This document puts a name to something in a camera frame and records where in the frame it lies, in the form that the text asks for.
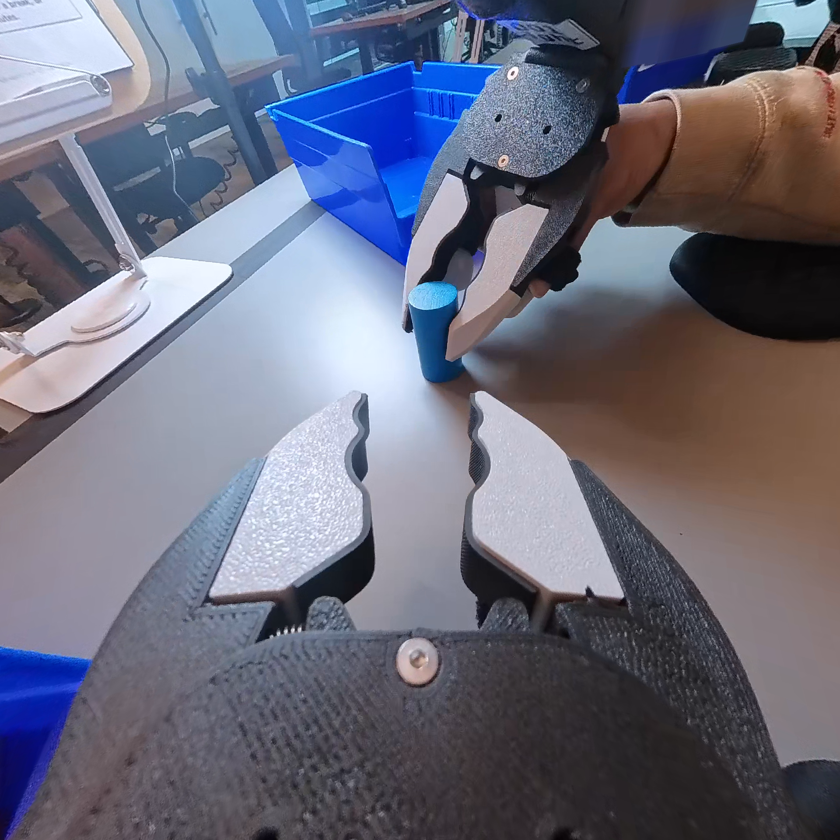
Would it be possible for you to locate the black padded armrest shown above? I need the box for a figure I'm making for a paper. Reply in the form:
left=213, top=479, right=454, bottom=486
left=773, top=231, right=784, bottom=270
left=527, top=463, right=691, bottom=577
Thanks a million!
left=669, top=231, right=840, bottom=342

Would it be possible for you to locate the white document stand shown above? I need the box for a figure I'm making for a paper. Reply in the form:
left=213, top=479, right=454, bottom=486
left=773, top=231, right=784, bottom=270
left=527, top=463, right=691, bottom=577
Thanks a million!
left=0, top=56, right=235, bottom=416

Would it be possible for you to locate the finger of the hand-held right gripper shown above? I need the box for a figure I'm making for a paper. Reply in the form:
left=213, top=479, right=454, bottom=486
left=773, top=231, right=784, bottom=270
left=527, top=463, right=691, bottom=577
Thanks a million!
left=402, top=171, right=471, bottom=330
left=445, top=206, right=552, bottom=363

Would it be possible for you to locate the wooden table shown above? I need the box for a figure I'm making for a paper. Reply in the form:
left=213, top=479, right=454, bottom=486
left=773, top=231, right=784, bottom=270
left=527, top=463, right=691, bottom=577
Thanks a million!
left=308, top=0, right=460, bottom=76
left=0, top=54, right=299, bottom=191

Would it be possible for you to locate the dark cloth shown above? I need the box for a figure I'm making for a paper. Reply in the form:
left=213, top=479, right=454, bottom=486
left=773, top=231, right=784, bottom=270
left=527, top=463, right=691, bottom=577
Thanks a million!
left=784, top=758, right=840, bottom=840

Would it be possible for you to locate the blue wooden cylinder block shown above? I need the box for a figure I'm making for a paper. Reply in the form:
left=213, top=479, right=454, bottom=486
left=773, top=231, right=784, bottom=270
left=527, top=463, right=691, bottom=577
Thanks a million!
left=408, top=281, right=468, bottom=384

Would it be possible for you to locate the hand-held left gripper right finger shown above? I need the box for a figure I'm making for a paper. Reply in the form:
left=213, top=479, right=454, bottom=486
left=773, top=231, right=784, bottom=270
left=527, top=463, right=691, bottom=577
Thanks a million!
left=461, top=391, right=627, bottom=632

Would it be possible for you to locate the black office chair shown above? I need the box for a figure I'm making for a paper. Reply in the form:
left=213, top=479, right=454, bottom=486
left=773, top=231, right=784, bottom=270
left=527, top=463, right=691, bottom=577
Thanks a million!
left=85, top=112, right=227, bottom=231

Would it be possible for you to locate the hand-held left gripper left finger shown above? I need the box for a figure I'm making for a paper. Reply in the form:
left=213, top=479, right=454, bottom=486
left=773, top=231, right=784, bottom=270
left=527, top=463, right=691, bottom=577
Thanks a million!
left=207, top=391, right=376, bottom=632

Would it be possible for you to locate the person's right forearm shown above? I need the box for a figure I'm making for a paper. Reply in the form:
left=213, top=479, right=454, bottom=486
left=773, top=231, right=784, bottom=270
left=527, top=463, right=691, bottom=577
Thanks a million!
left=613, top=66, right=840, bottom=245

